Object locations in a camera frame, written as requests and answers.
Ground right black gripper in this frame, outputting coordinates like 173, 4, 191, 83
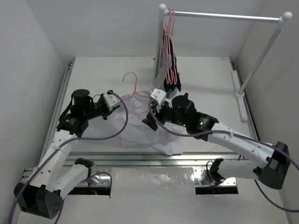
142, 99, 188, 130

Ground white shirt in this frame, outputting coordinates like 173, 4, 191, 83
83, 90, 183, 155

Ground pink wire hanger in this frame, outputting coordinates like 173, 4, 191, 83
121, 72, 151, 116

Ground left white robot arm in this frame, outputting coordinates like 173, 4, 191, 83
14, 89, 124, 219

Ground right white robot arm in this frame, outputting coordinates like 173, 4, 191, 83
143, 89, 290, 189

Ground dark blue hanging garment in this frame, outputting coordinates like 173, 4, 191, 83
161, 34, 181, 92

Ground grey hanging garment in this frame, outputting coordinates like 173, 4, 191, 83
154, 54, 177, 99

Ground pink hangers on rack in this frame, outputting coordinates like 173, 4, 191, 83
162, 9, 178, 85

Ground white clothes rack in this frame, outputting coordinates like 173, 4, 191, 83
153, 4, 292, 122

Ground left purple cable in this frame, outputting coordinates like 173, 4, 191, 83
7, 91, 129, 224

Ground purple cable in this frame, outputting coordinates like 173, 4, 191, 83
7, 91, 129, 224
148, 100, 299, 213

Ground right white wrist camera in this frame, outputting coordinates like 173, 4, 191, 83
150, 88, 166, 112

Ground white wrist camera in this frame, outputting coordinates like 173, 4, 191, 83
150, 88, 166, 112
103, 93, 120, 111

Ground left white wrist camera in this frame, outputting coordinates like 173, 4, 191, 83
103, 93, 120, 111

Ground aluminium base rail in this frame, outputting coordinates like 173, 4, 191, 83
20, 151, 276, 187

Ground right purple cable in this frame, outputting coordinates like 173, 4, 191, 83
148, 100, 299, 213

